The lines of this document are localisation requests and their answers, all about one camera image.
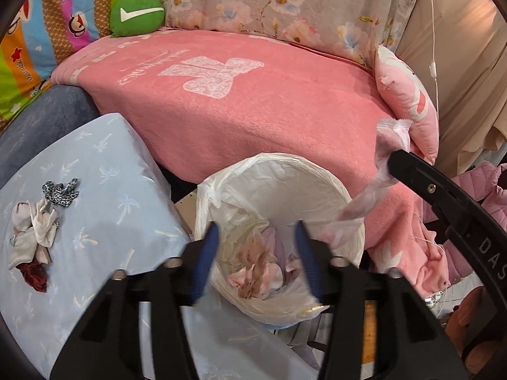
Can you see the pink printed pillow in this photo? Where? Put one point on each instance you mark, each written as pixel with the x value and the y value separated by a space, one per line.
pixel 408 95

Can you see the dark red cloth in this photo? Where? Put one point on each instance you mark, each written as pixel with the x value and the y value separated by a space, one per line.
pixel 35 277

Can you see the blue-grey sofa cushion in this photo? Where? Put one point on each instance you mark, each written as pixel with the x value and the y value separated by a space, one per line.
pixel 51 118

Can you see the leopard print scrunchie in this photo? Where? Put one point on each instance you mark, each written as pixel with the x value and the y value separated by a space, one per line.
pixel 59 196

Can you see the green round cushion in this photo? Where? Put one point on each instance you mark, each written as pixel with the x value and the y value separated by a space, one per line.
pixel 136 18

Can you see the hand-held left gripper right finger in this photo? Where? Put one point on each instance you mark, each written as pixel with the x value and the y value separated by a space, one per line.
pixel 309 261

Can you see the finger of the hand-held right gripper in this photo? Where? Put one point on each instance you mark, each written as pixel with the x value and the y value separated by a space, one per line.
pixel 420 180

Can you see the pink cloth strip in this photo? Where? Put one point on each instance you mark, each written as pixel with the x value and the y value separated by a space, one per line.
pixel 241 278

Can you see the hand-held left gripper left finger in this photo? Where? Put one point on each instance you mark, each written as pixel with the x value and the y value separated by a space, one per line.
pixel 206 257

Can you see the beige curtain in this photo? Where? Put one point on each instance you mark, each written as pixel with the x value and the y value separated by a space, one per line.
pixel 467 67

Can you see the floral grey pillow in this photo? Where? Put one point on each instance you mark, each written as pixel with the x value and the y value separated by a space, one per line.
pixel 317 16

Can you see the pink blanket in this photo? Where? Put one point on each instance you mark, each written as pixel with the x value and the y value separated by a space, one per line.
pixel 257 107

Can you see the pink cloth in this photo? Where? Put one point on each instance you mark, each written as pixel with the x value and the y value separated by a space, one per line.
pixel 255 257

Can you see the light blue tablecloth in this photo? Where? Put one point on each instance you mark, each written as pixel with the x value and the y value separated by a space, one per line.
pixel 99 245

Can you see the white cloth bundle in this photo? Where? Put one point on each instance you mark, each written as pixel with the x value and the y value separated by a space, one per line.
pixel 43 223

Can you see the white-lined trash bin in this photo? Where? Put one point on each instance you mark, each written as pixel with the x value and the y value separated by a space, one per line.
pixel 277 182

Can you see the plywood box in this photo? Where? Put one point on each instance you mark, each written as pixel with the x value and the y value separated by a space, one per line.
pixel 186 208

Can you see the striped monkey print quilt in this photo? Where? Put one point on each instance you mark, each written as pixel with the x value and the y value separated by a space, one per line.
pixel 59 27

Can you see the white clear-wrapped packet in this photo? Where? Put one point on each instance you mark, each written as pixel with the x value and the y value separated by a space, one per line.
pixel 390 130

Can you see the pink padded jacket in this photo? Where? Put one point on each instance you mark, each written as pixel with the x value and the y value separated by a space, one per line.
pixel 481 176

